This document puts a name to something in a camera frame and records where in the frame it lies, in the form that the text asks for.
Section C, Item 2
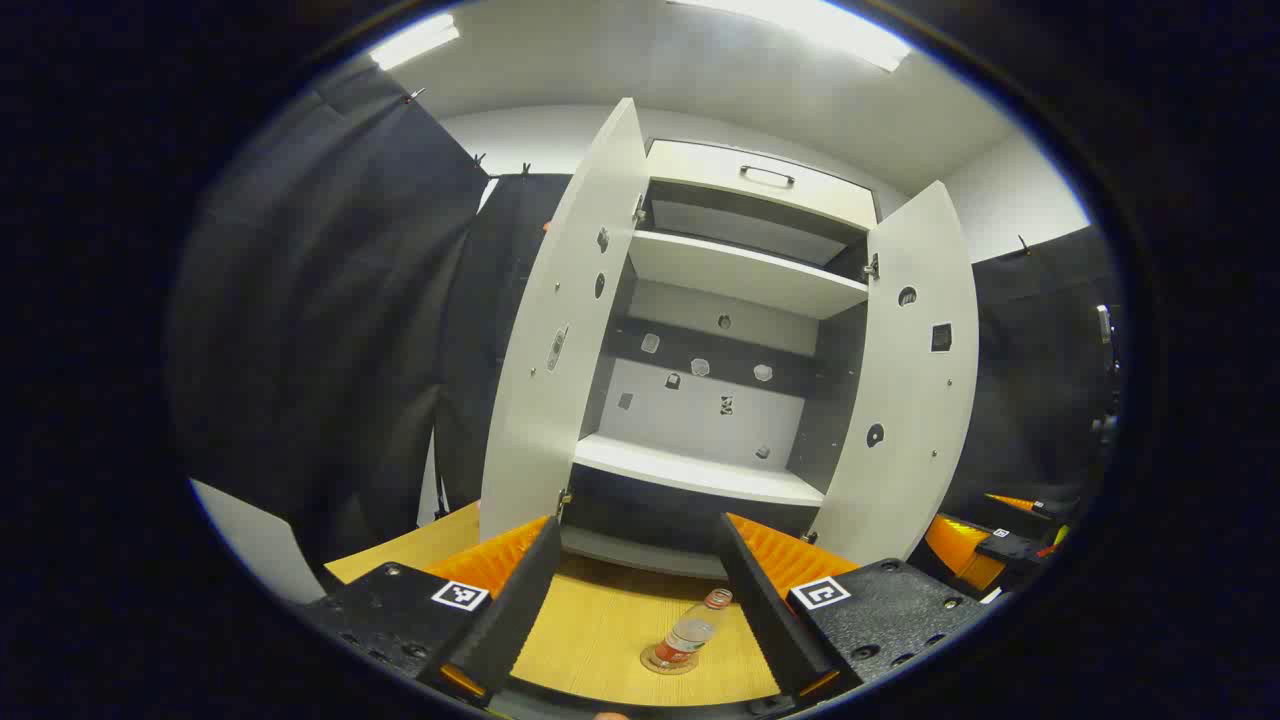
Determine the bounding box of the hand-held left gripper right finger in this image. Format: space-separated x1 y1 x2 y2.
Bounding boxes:
718 512 991 703

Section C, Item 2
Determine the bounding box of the clear plastic bottle red label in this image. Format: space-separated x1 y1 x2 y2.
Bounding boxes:
655 588 734 669

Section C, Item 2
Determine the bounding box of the white cabinet drawer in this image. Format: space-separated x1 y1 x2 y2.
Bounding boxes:
645 139 880 232

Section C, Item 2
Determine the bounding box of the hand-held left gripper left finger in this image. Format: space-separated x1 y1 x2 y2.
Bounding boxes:
300 515 563 706

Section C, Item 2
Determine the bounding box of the white cabinet with dark interior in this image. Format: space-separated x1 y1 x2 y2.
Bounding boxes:
558 138 883 581

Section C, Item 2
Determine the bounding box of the ceiling light panel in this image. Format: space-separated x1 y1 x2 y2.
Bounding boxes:
369 12 462 72

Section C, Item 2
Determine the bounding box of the round brown coaster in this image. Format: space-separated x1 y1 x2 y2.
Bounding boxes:
640 643 701 677

